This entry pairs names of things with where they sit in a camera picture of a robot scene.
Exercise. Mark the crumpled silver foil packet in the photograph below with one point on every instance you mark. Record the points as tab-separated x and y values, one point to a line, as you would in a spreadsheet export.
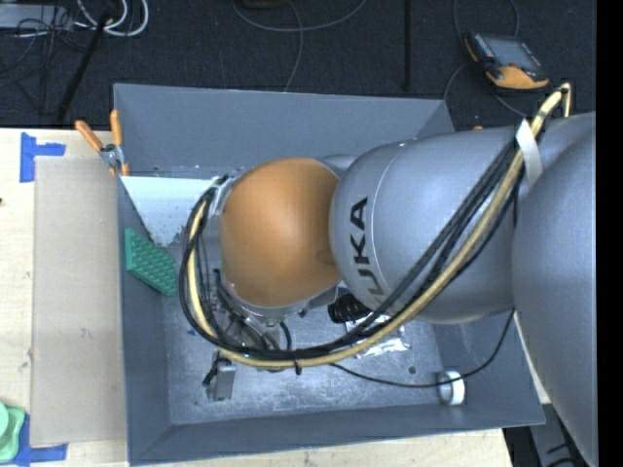
387	346

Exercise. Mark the green studded flat block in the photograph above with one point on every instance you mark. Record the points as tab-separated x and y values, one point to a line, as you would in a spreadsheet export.
148	261

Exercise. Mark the pale cardboard board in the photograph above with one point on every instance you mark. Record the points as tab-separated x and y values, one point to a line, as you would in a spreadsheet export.
73	285

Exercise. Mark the grey metal bin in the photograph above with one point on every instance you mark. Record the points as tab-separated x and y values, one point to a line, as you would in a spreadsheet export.
272	124

